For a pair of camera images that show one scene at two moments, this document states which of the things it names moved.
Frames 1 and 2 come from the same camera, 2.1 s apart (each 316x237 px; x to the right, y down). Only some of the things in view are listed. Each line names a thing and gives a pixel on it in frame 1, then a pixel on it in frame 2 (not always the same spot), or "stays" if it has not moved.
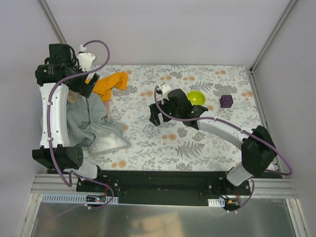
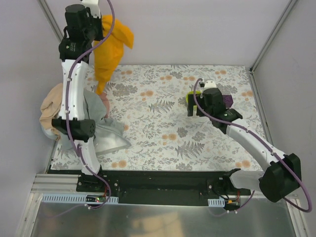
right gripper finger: [153, 116] to [191, 102]
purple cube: [226, 101] stays
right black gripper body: [161, 110] to [195, 106]
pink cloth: [107, 104] stays
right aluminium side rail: [263, 117] stays
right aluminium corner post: [289, 7] stays
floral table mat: [230, 91] stays
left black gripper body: [87, 85] to [98, 27]
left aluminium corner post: [46, 8] stays
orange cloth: [104, 86] to [108, 55]
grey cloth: [88, 127] stays
